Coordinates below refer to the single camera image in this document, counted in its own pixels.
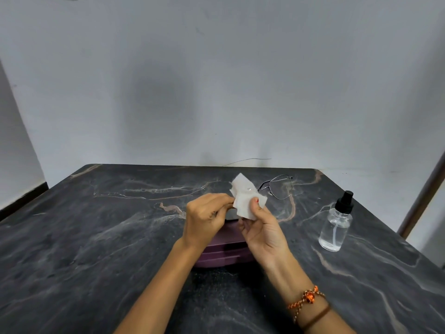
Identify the person's left hand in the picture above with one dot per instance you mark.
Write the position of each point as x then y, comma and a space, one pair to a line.
203, 222

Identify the person's right hand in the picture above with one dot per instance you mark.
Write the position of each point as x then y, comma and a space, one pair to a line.
266, 236

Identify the person's right thumb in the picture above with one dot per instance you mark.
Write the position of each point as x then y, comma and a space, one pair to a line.
260, 210

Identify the person's left fingers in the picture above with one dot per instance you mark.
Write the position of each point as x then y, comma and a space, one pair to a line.
219, 202

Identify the white cleaning cloth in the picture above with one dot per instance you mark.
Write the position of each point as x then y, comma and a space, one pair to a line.
245, 196

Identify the thin metal frame eyeglasses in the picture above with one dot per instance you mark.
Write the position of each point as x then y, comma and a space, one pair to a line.
287, 197

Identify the person's right forearm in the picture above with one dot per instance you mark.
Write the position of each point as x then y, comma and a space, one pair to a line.
302, 295

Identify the person's left forearm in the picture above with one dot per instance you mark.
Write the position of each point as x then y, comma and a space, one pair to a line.
163, 292

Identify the purple eyeglasses case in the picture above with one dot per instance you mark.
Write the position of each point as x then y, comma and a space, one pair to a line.
222, 255

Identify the clear spray bottle black cap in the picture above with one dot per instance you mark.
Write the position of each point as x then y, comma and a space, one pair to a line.
334, 229

